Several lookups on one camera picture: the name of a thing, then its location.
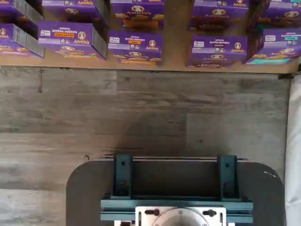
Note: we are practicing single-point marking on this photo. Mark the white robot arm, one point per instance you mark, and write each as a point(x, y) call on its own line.
point(181, 219)

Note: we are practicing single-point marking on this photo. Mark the purple teal Annie's box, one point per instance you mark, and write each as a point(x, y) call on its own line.
point(282, 16)
point(279, 47)

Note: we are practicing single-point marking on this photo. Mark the purple snack boxes group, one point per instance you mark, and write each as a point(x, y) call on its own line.
point(175, 47)

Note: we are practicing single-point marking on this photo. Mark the silver mounting plate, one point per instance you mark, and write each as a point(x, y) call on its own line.
point(143, 219)

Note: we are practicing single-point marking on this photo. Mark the white plastic sheet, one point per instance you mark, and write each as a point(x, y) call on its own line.
point(295, 141)

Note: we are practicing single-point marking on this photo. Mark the teal metal bracket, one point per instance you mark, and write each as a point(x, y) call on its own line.
point(227, 174)
point(122, 174)

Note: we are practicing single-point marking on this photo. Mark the dark rounded base plate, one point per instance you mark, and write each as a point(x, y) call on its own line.
point(84, 200)

